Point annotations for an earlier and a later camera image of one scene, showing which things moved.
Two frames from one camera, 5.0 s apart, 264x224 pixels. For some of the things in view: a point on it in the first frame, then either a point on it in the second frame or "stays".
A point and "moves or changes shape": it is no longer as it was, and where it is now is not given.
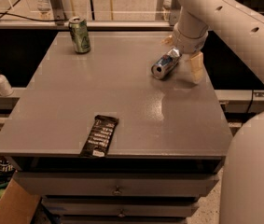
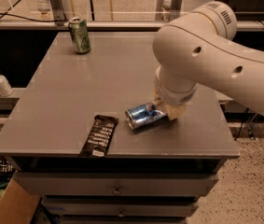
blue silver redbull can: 166,63 moves or changes shape
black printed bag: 0,170 stays
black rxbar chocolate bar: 100,136 stays
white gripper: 187,44 to 177,97
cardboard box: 15,205 stays
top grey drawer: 118,184 stays
